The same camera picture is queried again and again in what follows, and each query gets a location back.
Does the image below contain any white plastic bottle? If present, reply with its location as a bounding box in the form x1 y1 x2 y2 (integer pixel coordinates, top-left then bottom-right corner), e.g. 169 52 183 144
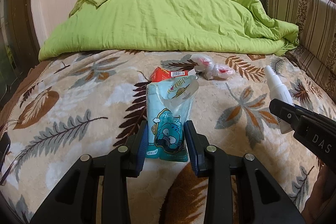
264 65 294 134

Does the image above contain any floral leaf blanket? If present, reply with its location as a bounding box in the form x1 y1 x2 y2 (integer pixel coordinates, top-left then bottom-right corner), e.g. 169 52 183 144
1 51 335 223

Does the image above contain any black phone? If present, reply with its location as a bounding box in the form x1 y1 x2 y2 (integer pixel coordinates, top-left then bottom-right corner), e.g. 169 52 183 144
0 132 11 169

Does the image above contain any dark wooden door frame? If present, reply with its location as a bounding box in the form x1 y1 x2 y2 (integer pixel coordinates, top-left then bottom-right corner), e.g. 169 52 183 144
6 0 40 71

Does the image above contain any light blue cartoon pouch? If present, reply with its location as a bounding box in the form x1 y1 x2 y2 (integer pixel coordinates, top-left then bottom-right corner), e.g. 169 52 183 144
146 75 199 162

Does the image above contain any clear red-print plastic wrapper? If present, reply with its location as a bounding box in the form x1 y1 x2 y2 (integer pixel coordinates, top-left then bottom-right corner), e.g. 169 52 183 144
190 53 235 80

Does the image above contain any striped floral headboard cushion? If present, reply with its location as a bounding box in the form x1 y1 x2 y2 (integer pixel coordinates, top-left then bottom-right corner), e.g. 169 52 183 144
267 0 335 100

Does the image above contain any green quilt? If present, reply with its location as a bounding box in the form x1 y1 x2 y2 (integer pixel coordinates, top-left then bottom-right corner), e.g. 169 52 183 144
39 0 299 61

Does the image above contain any small red carton box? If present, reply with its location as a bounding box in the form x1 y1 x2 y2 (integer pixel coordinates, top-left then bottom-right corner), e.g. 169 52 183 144
150 67 196 83

